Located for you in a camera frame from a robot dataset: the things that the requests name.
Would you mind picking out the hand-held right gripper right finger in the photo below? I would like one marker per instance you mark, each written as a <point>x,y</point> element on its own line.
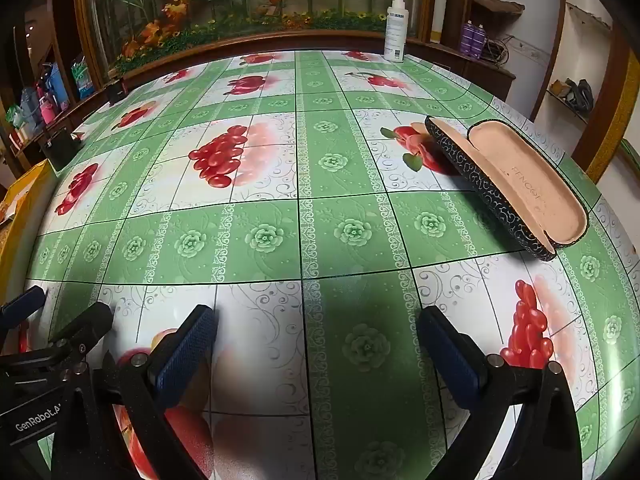
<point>450,360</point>

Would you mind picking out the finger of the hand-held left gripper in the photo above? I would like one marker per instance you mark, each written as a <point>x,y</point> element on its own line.
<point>82,322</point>
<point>22,304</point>

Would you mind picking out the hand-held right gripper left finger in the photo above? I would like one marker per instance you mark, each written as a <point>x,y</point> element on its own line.
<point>187,355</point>

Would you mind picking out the yellow cardboard box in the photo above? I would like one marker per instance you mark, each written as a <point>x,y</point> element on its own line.
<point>20,185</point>

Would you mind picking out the black cylindrical device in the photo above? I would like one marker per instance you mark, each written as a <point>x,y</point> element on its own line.
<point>60,149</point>

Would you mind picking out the green white packet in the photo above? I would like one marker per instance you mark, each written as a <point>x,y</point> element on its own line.
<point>15,118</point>

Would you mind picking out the black patterned glasses case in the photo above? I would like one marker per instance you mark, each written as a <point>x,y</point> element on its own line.
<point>525,180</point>

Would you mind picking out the blue water jug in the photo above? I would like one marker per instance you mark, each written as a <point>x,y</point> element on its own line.
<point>30,109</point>

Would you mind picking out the pink bottle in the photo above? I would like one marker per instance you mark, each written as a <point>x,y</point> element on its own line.
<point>47,108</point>

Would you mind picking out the small black box device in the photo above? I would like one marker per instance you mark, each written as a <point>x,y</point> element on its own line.
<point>115,91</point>

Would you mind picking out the green blue packet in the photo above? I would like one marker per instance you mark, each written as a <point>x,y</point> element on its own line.
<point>81,74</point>

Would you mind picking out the wooden shelf unit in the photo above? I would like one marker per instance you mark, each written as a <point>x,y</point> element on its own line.
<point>35,35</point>

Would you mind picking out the wooden side cabinet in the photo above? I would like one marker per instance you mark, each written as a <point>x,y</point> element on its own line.
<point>465,72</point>

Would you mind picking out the white spray bottle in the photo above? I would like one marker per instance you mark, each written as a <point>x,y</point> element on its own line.
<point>395,30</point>

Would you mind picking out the glass case with artificial flowers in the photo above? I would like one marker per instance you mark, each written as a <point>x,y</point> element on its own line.
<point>250,5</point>

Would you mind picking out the white yellow rolled paper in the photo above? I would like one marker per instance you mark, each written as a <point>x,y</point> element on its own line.
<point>440,0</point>

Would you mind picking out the brown wall shelf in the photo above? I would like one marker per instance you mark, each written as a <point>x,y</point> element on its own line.
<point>500,5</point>

